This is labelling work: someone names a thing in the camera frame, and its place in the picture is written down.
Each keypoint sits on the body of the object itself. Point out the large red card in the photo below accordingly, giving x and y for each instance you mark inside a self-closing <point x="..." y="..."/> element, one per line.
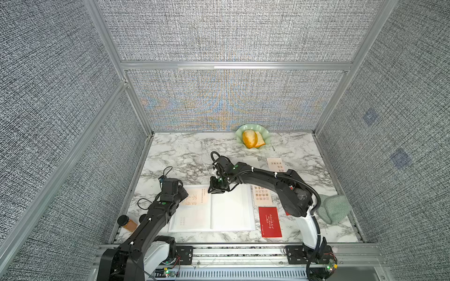
<point x="269" y="222"/>

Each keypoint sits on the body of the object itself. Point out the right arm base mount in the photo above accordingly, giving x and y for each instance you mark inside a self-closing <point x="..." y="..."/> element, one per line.
<point x="320" y="266"/>

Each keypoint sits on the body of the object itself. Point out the white photo album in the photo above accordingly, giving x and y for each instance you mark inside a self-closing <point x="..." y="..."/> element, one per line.
<point x="226" y="212"/>

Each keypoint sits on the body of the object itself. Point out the green knitted cloth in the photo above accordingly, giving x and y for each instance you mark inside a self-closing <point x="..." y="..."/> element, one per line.
<point x="333" y="209"/>

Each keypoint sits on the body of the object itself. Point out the light green wavy bowl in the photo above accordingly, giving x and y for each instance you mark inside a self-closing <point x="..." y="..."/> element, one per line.
<point x="265" y="133"/>

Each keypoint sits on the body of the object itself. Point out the pink card four text rows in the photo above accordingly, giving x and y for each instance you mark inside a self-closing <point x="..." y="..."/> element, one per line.
<point x="262" y="197"/>

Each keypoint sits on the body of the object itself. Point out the brown cup black lid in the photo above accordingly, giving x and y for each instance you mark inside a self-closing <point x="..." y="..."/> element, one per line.
<point x="127" y="223"/>

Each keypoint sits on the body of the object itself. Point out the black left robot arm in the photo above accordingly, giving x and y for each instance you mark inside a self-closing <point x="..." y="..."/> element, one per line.
<point x="126" y="262"/>

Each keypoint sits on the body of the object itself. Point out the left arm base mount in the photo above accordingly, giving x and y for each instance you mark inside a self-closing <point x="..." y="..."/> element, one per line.
<point x="180" y="255"/>

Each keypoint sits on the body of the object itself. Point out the large orange bread roll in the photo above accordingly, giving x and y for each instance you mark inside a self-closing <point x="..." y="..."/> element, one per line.
<point x="249" y="138"/>

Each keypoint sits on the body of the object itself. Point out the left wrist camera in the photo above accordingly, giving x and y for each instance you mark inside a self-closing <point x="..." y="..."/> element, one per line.
<point x="162" y="178"/>

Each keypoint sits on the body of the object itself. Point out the small bread slice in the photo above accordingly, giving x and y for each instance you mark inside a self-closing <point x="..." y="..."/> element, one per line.
<point x="260" y="140"/>

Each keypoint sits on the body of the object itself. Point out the pink card red characters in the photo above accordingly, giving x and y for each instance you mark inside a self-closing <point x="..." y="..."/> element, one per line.
<point x="276" y="165"/>

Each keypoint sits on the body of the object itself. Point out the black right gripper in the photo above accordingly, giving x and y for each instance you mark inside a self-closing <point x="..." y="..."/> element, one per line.
<point x="212" y="187"/>

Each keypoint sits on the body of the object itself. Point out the pink card gold character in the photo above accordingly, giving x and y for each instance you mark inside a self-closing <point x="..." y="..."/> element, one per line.
<point x="198" y="197"/>

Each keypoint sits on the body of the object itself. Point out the aluminium enclosure frame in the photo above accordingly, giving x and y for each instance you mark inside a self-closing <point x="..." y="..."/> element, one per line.
<point x="19" y="233"/>

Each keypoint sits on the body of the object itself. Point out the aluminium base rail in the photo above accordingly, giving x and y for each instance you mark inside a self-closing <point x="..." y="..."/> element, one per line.
<point x="258" y="262"/>

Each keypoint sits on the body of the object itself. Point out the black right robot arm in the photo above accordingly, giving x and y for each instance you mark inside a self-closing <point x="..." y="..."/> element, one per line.
<point x="297" y="198"/>

